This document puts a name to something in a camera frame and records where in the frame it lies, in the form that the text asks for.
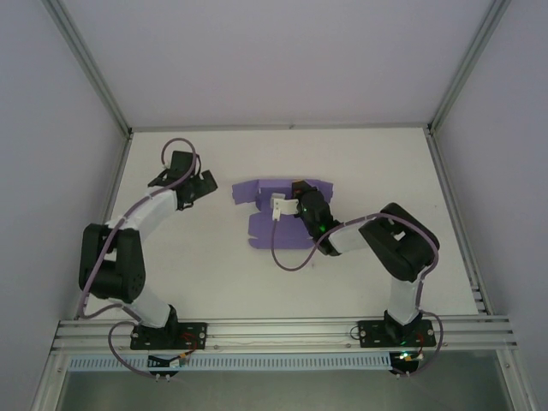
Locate purple cloth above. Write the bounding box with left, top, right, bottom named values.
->
left=230, top=176, right=336, bottom=252

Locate aluminium table edge rail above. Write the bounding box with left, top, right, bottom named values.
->
left=73, top=132, right=134, bottom=321
left=128, top=122, right=433, bottom=134

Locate aluminium mounting rail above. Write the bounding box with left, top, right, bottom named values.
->
left=51, top=315, right=521, bottom=354

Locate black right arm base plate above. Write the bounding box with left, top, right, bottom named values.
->
left=357, top=319, right=438, bottom=348

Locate aluminium frame post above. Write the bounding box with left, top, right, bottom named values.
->
left=42, top=0, right=134, bottom=138
left=426, top=0, right=513, bottom=136

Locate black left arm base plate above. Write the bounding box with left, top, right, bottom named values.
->
left=129, top=320, right=210, bottom=351

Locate light blue slotted cable duct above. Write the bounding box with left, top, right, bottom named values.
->
left=68, top=351, right=393, bottom=372

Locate black cable connector mount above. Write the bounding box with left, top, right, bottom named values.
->
left=147, top=354, right=190, bottom=382
left=388, top=350, right=424, bottom=380

